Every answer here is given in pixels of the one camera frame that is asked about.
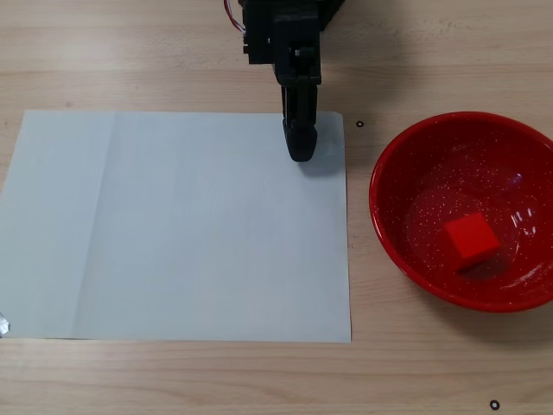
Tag red and white gripper wires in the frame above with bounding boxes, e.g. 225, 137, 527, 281
223, 0, 247, 33

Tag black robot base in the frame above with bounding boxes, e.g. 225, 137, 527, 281
318, 0, 346, 31

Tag red speckled enamel bowl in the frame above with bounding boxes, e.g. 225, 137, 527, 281
369, 111, 553, 314

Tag red plastic cube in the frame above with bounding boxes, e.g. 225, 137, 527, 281
441, 210, 502, 273

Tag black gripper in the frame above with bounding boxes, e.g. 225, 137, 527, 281
241, 0, 323, 163

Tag white paper sheet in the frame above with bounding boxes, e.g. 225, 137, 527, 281
0, 110, 352, 345

